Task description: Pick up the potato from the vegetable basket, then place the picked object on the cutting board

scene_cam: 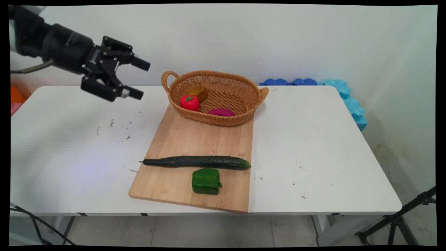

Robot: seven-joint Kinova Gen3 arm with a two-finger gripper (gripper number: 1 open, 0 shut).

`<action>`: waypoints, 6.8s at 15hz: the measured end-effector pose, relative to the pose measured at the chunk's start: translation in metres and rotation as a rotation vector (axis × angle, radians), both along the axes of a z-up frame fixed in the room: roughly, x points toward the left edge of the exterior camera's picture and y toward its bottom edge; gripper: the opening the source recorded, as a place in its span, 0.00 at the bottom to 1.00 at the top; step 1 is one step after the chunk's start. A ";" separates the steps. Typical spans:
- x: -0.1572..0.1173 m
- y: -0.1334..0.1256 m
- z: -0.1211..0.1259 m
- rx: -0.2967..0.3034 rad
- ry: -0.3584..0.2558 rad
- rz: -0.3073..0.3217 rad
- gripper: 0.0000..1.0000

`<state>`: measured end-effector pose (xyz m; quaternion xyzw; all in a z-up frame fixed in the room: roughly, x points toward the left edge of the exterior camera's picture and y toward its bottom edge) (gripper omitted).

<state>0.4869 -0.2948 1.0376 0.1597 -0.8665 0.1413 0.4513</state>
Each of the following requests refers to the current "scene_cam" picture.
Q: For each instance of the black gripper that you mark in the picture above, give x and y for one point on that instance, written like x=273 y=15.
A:
x=71 y=48

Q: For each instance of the brown toy potato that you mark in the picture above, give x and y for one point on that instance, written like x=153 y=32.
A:
x=198 y=92

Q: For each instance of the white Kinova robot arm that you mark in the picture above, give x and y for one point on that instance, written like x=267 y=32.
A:
x=24 y=31

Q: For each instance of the red toy tomato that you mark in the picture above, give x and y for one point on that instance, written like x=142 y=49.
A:
x=189 y=103

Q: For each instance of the orange box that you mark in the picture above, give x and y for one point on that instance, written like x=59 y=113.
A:
x=16 y=94

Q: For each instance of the pink box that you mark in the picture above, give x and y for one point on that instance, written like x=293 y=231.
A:
x=15 y=108

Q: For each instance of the wooden cutting board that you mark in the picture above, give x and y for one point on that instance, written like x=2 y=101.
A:
x=195 y=143

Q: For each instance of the woven wicker basket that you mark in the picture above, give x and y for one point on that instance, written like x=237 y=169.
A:
x=226 y=91

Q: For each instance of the purple toy sweet potato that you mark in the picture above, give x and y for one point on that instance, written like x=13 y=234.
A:
x=221 y=112

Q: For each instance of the dark green cucumber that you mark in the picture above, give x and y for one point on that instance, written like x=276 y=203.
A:
x=198 y=162

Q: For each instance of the green toy bell pepper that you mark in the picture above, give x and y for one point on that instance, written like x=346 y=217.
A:
x=205 y=181

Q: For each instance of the dark blue foam mat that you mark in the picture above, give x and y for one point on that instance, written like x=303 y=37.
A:
x=275 y=82
x=305 y=82

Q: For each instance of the dark metal table leg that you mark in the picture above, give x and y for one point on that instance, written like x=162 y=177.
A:
x=68 y=228

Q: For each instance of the cyan foam mat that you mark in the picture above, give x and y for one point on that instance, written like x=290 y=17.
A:
x=352 y=104

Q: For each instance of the white table leg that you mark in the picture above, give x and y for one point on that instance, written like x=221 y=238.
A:
x=322 y=228

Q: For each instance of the black tripod stand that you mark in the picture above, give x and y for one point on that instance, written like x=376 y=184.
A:
x=393 y=219

